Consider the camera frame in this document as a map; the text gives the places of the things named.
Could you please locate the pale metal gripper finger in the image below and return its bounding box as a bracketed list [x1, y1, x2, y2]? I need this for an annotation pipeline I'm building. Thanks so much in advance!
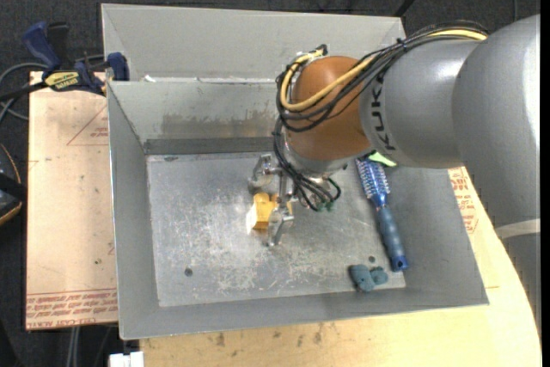
[265, 205, 297, 248]
[247, 153, 281, 192]

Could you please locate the yellow block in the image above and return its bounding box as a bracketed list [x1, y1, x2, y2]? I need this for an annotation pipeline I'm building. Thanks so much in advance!
[245, 192, 281, 235]

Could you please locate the grey metal bin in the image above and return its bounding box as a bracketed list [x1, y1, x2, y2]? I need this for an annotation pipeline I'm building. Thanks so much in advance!
[101, 3, 490, 341]

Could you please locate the bright green thing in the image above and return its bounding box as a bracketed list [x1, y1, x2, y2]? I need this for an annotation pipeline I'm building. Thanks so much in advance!
[368, 150, 398, 168]

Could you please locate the grey-blue soft lump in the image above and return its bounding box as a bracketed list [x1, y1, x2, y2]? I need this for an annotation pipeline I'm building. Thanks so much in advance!
[348, 263, 390, 294]

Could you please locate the blue hairbrush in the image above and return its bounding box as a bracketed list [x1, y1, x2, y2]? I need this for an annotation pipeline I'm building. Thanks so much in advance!
[354, 156, 410, 273]

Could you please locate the brown cardboard board, red print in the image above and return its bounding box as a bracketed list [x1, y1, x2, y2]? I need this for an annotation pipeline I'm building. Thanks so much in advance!
[25, 70, 502, 333]

